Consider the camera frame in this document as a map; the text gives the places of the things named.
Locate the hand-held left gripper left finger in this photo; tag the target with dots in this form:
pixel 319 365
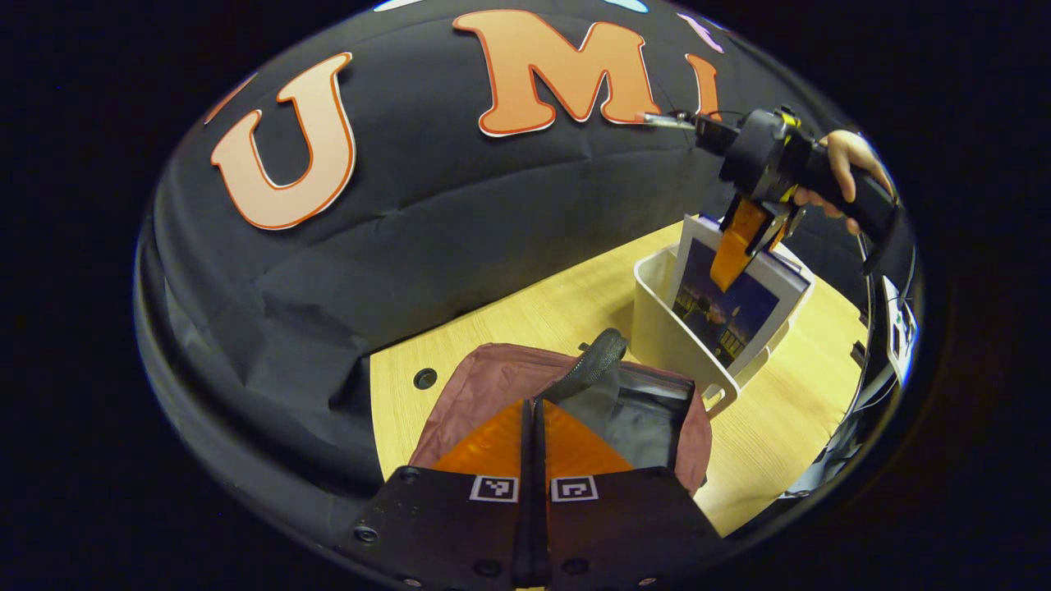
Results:
pixel 460 525

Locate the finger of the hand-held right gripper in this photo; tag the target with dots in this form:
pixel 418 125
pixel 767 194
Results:
pixel 735 246
pixel 782 226

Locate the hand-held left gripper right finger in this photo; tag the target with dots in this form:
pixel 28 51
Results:
pixel 624 525

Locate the white bookshelf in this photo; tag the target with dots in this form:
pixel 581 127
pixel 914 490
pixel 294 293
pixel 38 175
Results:
pixel 657 328

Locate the blue cover book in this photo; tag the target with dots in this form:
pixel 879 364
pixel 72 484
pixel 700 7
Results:
pixel 731 316

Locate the white device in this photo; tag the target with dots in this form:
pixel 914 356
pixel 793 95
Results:
pixel 901 328

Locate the maroon schoolbag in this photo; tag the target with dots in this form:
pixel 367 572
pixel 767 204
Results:
pixel 493 386

